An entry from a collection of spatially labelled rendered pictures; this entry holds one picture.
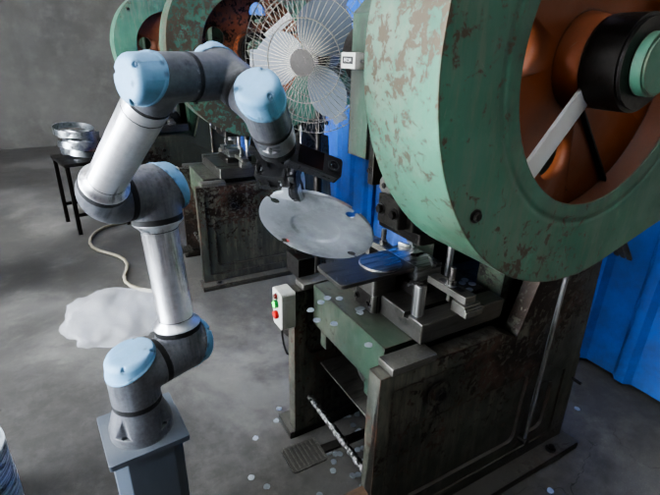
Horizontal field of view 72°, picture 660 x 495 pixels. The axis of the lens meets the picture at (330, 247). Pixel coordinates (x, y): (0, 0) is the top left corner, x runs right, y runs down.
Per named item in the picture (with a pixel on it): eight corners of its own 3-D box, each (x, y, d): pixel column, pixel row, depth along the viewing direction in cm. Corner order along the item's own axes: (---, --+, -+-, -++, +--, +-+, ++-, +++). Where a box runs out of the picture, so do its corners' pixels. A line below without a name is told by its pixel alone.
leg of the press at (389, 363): (371, 573, 127) (399, 290, 91) (350, 537, 136) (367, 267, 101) (576, 448, 170) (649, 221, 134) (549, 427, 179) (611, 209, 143)
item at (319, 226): (320, 266, 129) (321, 264, 130) (398, 245, 108) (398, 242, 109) (237, 213, 115) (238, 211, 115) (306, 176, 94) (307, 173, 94)
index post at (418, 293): (416, 318, 118) (420, 285, 114) (409, 312, 120) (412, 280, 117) (424, 315, 119) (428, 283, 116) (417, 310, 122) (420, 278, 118)
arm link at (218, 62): (174, 34, 72) (216, 71, 68) (229, 37, 80) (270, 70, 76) (166, 81, 76) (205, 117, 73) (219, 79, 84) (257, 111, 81)
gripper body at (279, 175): (266, 159, 96) (252, 124, 85) (306, 162, 95) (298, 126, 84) (260, 192, 94) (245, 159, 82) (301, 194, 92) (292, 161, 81)
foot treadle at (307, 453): (294, 485, 140) (294, 472, 138) (280, 461, 148) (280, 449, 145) (439, 417, 167) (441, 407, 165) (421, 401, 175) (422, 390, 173)
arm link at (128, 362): (99, 397, 111) (89, 352, 105) (150, 370, 121) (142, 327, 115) (126, 420, 104) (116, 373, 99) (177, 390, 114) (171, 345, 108)
